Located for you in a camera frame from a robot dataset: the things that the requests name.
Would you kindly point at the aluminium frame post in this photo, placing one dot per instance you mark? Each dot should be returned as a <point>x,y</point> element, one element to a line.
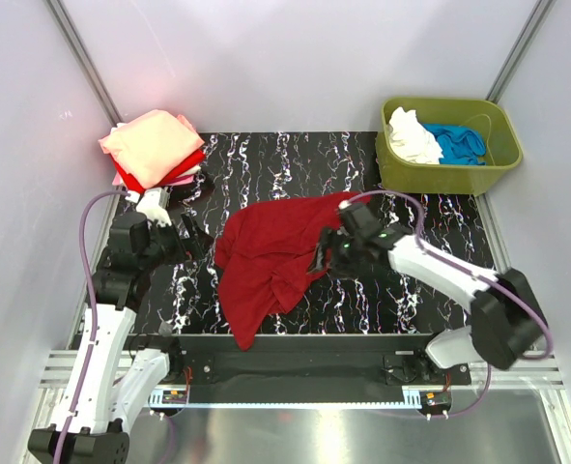
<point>519,49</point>
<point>83,58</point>

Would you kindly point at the left aluminium frame post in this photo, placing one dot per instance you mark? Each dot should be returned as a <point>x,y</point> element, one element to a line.
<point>83,58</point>

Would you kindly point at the folded red t-shirt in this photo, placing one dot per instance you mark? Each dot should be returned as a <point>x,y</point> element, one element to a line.
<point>182,174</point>

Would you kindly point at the crumpled white t-shirt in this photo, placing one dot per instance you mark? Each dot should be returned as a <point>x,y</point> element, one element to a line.
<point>410,141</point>

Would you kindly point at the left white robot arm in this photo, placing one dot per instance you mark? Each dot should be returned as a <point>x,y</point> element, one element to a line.
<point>97,411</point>

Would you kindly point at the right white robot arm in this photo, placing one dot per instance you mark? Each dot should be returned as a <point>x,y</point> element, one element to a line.
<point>505,317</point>

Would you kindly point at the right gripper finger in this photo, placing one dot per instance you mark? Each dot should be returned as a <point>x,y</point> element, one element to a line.
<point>330,238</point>
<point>321,263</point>

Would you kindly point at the olive green plastic bin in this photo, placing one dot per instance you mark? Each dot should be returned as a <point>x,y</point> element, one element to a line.
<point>502,148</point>

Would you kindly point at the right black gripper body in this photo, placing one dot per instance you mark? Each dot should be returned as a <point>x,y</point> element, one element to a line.
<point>349,256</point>

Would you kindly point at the folded peach t-shirt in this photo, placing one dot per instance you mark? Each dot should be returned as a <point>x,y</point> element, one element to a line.
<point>152,145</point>

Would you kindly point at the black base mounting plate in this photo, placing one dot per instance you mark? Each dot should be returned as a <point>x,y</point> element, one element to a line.
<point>362,371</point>

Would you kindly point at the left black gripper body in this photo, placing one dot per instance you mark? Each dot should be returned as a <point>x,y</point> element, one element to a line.
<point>166,245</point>

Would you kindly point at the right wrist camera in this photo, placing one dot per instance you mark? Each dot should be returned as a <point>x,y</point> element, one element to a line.
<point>358,221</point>

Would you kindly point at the dark red t-shirt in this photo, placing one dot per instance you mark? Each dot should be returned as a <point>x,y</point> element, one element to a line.
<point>264,253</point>

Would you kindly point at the crumpled blue t-shirt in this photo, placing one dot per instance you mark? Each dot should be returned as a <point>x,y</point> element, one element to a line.
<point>460,145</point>

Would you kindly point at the right aluminium frame post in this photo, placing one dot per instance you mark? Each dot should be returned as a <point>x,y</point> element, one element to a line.
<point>519,49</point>

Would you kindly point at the folded pink t-shirt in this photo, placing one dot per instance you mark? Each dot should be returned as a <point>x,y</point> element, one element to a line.
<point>182,180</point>

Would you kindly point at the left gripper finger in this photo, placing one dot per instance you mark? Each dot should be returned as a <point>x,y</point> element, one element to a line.
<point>191,229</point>
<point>199,243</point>

